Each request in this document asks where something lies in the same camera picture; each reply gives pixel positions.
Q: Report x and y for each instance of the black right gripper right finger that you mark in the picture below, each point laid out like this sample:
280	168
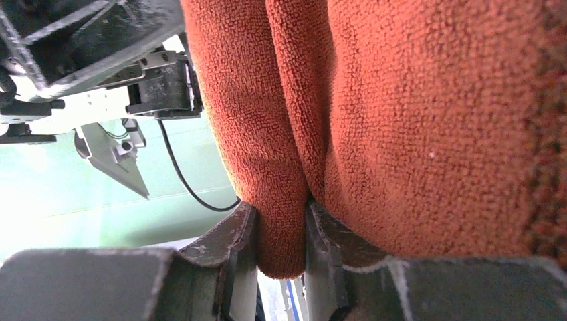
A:
334	257

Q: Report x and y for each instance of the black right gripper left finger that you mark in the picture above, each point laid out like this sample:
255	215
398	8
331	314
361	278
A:
224	268

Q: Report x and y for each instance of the brown towel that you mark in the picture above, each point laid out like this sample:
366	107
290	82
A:
427	127

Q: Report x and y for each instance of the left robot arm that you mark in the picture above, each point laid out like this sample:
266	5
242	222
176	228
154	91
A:
54	49

